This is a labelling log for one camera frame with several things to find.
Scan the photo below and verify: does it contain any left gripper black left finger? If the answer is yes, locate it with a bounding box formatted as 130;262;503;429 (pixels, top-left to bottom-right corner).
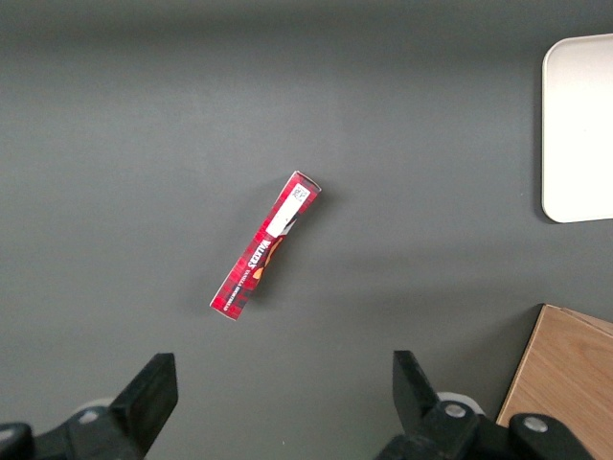
66;353;179;460

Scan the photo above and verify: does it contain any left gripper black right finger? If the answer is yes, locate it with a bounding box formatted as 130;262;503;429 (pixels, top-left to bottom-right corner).
375;350;509;460

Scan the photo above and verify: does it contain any beige rectangular tray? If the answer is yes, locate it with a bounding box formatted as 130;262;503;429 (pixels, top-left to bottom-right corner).
541;33;613;224

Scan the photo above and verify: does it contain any wooden two-drawer cabinet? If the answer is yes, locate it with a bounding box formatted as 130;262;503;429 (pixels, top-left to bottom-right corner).
496;303;613;429

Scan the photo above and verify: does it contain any red tartan cookie box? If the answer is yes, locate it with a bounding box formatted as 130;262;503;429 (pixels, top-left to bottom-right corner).
209;170;323;322

